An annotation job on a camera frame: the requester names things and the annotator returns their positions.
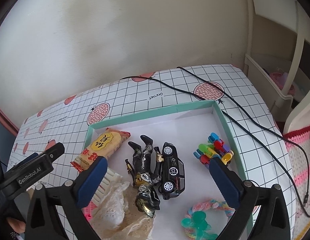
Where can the rice cracker snack packet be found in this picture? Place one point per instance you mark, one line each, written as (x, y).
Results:
(104, 146)

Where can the teal white shallow box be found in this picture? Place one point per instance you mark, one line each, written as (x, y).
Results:
(185, 126)

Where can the colourful plastic block toy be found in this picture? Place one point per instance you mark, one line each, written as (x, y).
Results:
(214, 148)

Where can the pink hair roller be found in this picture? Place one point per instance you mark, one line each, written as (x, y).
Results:
(88, 210)

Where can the cream lace cloth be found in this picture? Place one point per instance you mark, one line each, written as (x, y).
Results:
(117, 217)

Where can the white plastic hair claw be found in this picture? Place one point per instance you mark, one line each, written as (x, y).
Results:
(110, 178)

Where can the pomegranate grid tablecloth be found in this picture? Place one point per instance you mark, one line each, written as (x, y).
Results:
(264, 156)

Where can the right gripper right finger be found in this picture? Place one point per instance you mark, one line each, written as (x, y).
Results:
(243, 196)

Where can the black toy car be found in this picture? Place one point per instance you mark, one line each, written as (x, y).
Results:
(172, 174)

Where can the pink crochet blanket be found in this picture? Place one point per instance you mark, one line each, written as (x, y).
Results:
(300, 164)

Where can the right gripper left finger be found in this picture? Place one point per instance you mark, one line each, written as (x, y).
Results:
(43, 221)

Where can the person's left hand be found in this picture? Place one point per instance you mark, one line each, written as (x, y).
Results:
(17, 225)

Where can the black gold action figure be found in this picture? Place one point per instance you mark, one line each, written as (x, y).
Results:
(145, 171)

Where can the white shelf unit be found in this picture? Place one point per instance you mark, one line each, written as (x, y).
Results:
(278, 53)

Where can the dark cabinet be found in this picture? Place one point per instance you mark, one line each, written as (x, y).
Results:
(8, 133)

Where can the teal plastic hair clip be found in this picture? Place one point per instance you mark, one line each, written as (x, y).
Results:
(196, 227)

